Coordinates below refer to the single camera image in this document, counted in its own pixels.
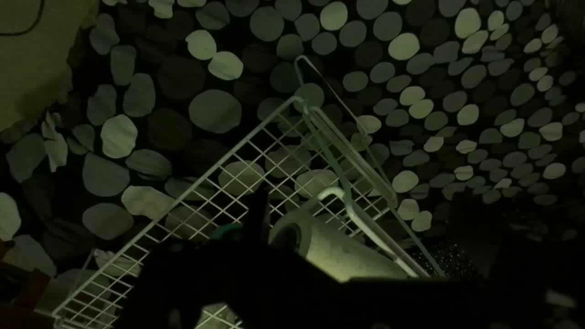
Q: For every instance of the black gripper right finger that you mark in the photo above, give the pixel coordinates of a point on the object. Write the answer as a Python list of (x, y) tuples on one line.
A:
[(512, 298)]

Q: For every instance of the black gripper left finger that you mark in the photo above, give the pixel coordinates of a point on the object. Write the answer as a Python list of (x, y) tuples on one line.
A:
[(244, 285)]

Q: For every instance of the black pebble-print bedspread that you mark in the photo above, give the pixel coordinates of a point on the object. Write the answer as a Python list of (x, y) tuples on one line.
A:
[(426, 91)]

